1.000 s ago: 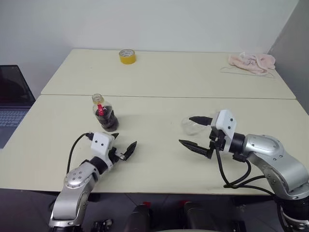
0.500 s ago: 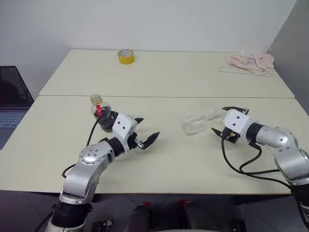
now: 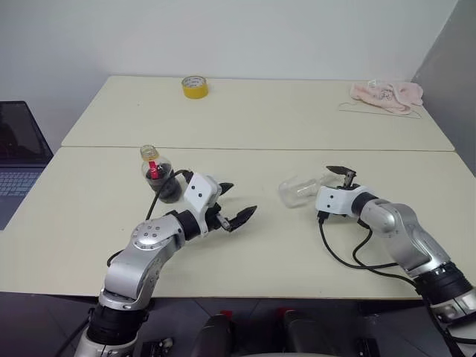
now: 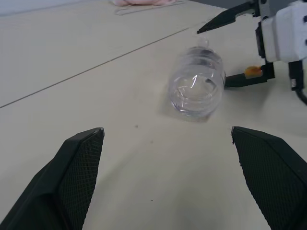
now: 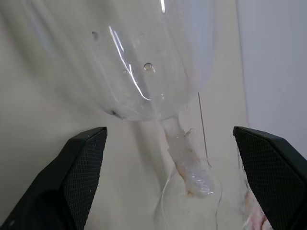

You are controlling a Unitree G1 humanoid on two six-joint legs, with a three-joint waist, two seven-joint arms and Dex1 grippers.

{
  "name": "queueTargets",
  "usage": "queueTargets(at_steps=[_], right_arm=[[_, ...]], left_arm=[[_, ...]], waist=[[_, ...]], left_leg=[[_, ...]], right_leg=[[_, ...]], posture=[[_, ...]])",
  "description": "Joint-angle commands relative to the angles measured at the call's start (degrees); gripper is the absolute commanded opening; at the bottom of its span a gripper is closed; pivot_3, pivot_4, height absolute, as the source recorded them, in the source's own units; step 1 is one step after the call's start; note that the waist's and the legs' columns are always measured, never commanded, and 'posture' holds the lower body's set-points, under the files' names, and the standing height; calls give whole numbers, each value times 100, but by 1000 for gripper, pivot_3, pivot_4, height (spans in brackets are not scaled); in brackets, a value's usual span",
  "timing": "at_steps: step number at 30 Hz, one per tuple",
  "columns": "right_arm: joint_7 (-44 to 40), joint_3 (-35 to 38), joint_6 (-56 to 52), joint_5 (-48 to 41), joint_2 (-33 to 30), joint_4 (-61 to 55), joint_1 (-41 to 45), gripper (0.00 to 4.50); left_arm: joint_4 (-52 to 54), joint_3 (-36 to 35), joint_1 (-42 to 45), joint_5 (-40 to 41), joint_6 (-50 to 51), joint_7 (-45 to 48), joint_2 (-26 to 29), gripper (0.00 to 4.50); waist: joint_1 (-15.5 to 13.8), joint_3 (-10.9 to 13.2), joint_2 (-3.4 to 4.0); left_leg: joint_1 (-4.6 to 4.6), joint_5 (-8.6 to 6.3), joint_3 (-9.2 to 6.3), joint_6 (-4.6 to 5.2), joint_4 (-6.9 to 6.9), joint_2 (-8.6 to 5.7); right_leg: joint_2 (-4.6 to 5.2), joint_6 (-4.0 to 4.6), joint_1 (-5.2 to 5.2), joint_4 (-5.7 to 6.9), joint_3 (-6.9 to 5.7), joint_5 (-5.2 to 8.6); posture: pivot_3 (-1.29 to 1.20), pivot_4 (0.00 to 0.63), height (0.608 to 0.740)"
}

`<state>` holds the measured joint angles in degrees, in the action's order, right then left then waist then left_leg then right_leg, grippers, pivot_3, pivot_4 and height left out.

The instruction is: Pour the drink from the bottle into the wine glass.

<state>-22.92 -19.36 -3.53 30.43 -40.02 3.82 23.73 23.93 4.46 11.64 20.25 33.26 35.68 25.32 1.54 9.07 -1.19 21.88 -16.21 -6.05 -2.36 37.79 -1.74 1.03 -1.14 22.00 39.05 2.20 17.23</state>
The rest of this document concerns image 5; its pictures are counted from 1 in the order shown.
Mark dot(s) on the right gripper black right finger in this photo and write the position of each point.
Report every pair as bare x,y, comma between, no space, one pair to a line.
275,172

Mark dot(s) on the clear plastic wine glass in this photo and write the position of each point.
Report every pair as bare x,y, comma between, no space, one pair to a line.
144,72

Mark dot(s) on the pink cloth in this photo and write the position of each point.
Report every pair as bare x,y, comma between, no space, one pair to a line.
254,215

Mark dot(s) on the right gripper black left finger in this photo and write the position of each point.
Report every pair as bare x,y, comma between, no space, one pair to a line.
60,187

